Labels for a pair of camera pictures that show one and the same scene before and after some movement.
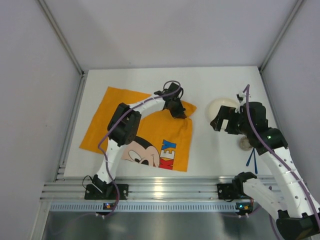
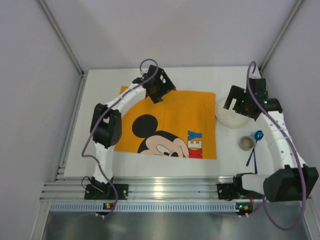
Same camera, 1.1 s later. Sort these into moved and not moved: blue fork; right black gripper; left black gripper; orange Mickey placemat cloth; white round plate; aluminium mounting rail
Moved: orange Mickey placemat cloth; white round plate; left black gripper; right black gripper
Not moved: aluminium mounting rail; blue fork
